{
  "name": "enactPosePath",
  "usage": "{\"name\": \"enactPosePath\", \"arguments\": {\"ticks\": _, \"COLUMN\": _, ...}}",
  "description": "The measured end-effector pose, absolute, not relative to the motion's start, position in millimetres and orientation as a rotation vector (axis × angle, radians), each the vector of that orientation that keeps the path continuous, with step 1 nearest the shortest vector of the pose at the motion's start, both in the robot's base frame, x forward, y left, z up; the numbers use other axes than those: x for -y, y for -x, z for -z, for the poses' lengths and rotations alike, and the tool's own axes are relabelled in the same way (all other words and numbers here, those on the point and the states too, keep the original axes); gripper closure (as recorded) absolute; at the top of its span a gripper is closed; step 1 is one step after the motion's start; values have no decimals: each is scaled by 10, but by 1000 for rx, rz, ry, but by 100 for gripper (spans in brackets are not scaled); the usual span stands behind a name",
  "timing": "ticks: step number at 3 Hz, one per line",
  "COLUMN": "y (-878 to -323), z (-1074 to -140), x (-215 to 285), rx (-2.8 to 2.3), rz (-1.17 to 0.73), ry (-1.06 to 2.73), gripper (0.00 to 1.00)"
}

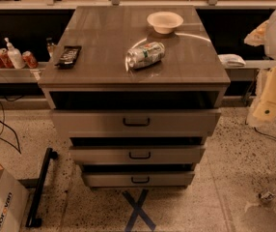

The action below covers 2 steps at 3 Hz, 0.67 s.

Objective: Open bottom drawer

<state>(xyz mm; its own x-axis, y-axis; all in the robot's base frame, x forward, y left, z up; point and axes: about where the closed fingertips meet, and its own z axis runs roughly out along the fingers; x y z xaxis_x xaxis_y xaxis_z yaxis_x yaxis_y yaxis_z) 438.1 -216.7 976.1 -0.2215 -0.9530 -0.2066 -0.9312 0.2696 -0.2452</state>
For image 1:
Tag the grey bottom drawer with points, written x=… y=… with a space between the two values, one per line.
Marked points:
x=154 y=179

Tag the grey drawer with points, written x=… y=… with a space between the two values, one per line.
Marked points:
x=154 y=179
x=137 y=155
x=135 y=123

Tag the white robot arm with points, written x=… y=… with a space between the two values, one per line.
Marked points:
x=263 y=107

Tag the grey top drawer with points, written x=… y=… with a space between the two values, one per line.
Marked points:
x=135 y=123

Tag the grey drawer cabinet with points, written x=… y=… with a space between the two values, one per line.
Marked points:
x=190 y=76

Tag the grey middle drawer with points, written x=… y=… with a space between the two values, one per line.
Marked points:
x=137 y=155

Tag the crushed silver soda can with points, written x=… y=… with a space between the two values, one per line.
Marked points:
x=145 y=55

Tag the black snack bar packet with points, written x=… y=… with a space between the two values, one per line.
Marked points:
x=68 y=57

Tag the white paper bowl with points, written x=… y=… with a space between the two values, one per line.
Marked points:
x=164 y=22

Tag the white folded cloth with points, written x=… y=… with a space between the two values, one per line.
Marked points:
x=231 y=60

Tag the small glass bottle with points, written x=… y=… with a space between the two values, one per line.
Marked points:
x=50 y=46

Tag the grey low shelf left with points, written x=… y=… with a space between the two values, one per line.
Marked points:
x=25 y=75

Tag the grey low shelf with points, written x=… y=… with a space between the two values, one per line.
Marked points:
x=249 y=71
x=25 y=75

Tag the red soda can right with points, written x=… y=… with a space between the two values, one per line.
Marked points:
x=30 y=59

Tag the grey low shelf right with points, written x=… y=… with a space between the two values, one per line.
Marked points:
x=249 y=71

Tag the red soda can middle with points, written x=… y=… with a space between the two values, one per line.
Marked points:
x=5 y=58

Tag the clear plastic bottle on floor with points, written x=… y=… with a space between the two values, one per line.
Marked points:
x=268 y=194

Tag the black metal floor bar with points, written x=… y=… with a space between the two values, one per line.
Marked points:
x=32 y=219

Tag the cardboard box with print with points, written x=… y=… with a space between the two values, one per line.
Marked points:
x=13 y=199

